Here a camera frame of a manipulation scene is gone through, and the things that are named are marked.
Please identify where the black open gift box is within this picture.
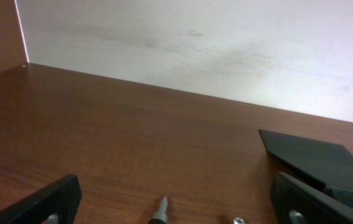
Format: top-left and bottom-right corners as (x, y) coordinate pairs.
(259, 129), (353, 208)

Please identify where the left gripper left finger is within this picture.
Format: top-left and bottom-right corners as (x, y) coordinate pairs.
(0, 174), (82, 224)

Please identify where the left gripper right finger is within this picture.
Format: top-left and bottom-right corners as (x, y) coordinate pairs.
(270, 172), (353, 224)

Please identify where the yellow black screwdriver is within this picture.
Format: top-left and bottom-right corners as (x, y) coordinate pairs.
(148, 196), (168, 224)

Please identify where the orange socket bit rail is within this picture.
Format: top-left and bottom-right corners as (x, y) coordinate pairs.
(233, 217), (245, 224)

